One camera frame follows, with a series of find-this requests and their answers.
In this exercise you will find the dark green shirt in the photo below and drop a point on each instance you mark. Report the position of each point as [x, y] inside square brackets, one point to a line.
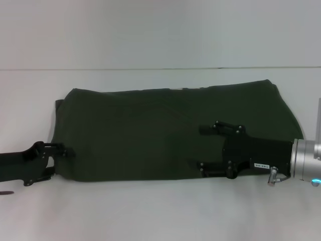
[155, 130]

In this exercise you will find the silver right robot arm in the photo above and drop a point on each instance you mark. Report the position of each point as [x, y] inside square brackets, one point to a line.
[307, 160]

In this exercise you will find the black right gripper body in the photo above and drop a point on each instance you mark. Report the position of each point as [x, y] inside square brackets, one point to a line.
[258, 153]

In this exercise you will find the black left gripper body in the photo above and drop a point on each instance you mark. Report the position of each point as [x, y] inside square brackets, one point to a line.
[27, 163]

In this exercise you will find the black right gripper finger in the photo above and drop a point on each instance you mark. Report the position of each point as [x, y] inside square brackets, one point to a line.
[220, 129]
[215, 169]

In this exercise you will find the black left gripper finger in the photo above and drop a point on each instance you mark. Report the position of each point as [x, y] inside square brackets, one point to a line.
[50, 172]
[64, 150]

